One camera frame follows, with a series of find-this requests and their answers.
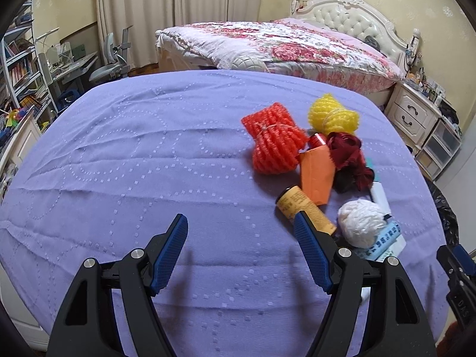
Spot grey study desk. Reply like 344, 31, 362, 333
37, 52, 99, 112

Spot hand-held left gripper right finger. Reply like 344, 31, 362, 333
292, 210, 437, 357

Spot yellow label bottle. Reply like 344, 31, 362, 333
274, 185, 337, 236

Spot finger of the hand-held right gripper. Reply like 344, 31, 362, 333
455, 244, 476, 270
437, 245, 462, 283

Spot white tufted bed headboard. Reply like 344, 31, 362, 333
292, 0, 410, 69

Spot purple dotted blanket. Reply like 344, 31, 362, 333
0, 70, 447, 357

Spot colourful toys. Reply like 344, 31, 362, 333
0, 108, 41, 142

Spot dark clothing pile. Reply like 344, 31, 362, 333
439, 100, 462, 127

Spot floral quilt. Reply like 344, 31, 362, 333
155, 17, 404, 93

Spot dark red cloth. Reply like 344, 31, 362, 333
326, 131, 375, 193

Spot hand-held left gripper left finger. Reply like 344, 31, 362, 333
45, 214, 189, 357

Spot blue and white packet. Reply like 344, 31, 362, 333
355, 220, 407, 263

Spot black trash bag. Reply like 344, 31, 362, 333
424, 180, 462, 248

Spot white yarn ball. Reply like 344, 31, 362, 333
338, 199, 387, 248

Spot plastic drawer unit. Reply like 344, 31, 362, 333
414, 119, 464, 181

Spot white low cabinet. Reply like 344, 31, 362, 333
0, 112, 43, 194

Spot group of bottles on nightstand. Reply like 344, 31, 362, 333
403, 30, 447, 101

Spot beige curtains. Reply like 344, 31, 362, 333
96, 0, 264, 77

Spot white nightstand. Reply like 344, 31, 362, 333
383, 80, 443, 157

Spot white desk lamp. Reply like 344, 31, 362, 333
35, 28, 60, 56

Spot grey desk chair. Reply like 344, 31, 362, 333
88, 26, 134, 82

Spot yellow foam net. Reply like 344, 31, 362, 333
308, 93, 361, 136

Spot orange foam net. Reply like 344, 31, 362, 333
241, 101, 309, 175

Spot white tube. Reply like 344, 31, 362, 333
370, 182, 391, 218

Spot white bookshelf with books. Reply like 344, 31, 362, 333
0, 2, 58, 120

